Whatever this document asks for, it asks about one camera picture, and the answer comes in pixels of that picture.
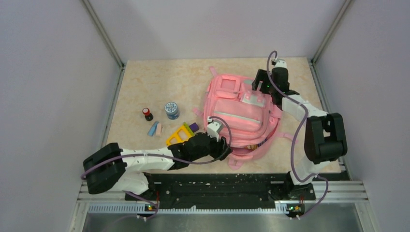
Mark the green strip block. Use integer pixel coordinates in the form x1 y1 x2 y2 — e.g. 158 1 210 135
183 122 194 136

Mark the red black stamp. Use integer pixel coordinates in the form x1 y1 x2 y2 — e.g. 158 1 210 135
142 108 153 121

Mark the metal frame rail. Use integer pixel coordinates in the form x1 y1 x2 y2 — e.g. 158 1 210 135
80 0 126 148
309 0 356 161

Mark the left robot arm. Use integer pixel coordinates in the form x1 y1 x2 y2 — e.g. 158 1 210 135
80 132 232 200

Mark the yellow triangle ruler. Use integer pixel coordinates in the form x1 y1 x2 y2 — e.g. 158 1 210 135
166 125 193 146

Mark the metal frame rail right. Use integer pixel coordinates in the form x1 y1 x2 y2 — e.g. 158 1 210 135
309 0 356 161

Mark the blue correction tape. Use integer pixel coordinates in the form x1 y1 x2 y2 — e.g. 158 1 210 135
147 121 159 137

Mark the black base bar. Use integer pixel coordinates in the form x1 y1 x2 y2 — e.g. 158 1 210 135
123 172 350 210

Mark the metal frame rail left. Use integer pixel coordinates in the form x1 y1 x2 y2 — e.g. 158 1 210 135
80 0 126 148

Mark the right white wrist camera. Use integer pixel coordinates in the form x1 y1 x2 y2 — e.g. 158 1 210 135
271 58 287 69

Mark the purple cube block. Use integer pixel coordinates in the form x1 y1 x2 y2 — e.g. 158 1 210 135
189 123 199 133

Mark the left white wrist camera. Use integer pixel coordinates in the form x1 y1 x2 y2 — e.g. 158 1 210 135
206 117 224 142

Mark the pink backpack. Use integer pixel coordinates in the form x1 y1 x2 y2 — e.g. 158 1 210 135
193 66 294 170

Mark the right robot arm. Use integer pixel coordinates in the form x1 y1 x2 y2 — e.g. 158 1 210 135
252 66 348 199

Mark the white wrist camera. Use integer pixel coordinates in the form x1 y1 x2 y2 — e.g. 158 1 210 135
206 117 224 142
271 58 287 69

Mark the blue round jar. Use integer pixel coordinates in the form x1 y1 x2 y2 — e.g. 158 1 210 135
164 101 180 120

